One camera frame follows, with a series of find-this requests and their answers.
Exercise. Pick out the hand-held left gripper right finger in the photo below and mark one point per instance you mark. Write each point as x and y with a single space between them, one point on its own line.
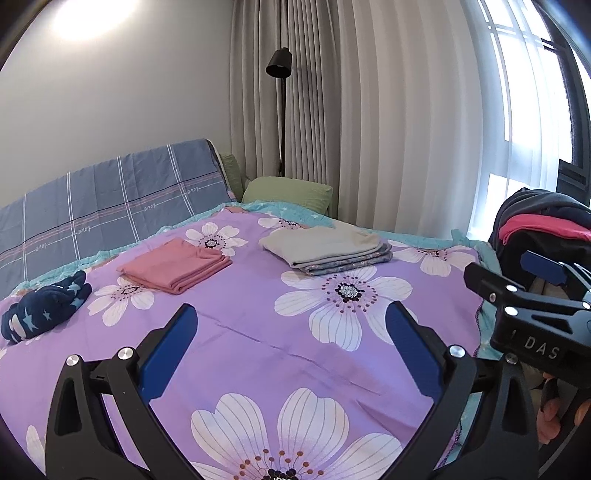
411 350

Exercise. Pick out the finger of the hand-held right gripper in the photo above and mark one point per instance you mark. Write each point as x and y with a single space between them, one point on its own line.
542 267
485 279

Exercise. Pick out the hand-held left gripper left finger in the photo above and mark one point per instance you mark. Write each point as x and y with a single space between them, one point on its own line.
171 355

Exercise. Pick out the beige long-sleeve shirt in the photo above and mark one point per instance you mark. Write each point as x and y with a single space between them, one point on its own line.
318 244

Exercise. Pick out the dark clothes pile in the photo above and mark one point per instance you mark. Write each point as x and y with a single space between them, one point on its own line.
531 205

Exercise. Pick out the person's right hand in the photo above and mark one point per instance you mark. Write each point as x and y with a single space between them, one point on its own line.
549 415

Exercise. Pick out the bright pink garment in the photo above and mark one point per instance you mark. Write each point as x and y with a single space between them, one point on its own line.
545 226

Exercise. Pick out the pink folded garment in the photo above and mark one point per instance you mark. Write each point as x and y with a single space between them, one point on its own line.
175 265

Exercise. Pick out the purple floral bed sheet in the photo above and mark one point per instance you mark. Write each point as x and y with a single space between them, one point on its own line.
258 323

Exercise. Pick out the grey floral patterned garment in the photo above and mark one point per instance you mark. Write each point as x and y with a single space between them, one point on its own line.
351 265

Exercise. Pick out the navy star-print fleece garment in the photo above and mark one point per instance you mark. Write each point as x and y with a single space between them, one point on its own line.
41 304

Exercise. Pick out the white sheer curtain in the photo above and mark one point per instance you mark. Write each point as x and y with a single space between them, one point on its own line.
415 138

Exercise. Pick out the blue plaid pillow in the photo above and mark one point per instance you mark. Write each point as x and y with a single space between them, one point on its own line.
115 198

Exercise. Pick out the green pillow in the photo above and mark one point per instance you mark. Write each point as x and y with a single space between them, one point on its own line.
231 170
286 191

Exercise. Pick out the grey pleated curtain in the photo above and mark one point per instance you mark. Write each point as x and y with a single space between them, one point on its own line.
314 92

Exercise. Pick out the black floor lamp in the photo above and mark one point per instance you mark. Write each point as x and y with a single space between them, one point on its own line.
279 62

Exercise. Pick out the black window frame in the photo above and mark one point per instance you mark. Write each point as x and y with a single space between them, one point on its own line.
577 129

